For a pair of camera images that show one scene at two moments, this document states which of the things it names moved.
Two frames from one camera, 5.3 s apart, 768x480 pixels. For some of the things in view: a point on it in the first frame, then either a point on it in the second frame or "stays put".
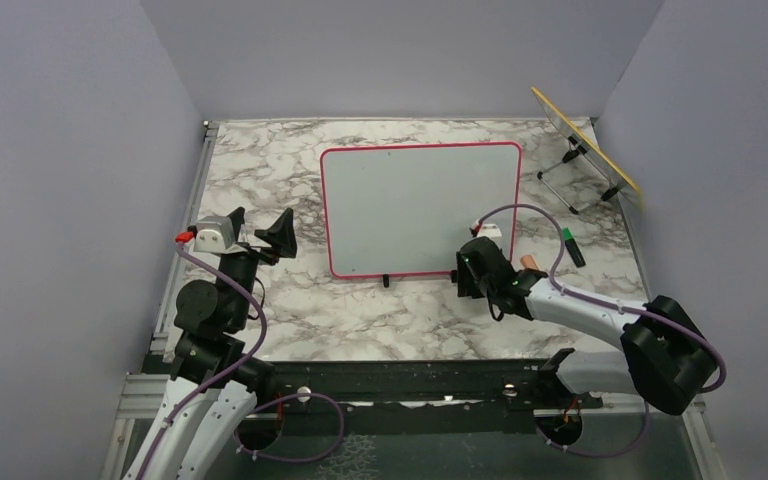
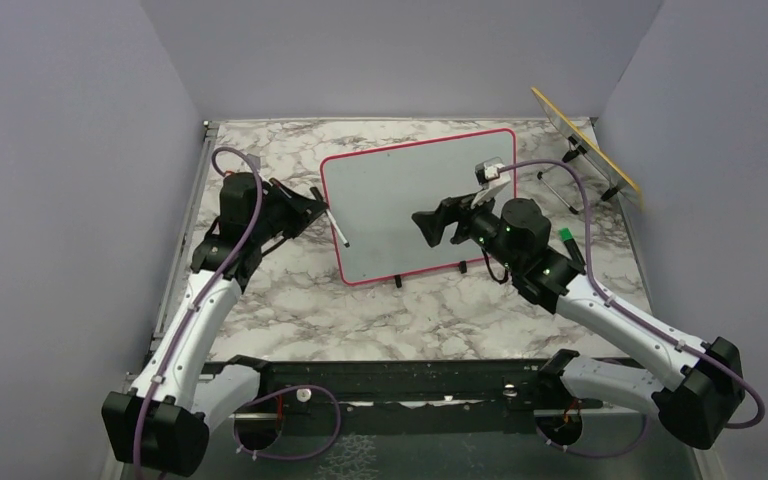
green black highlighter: x=573 y=248 stays put
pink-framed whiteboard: x=406 y=208 stays put
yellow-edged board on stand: x=618 y=180 stays put
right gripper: x=464 y=282 -> x=450 y=210
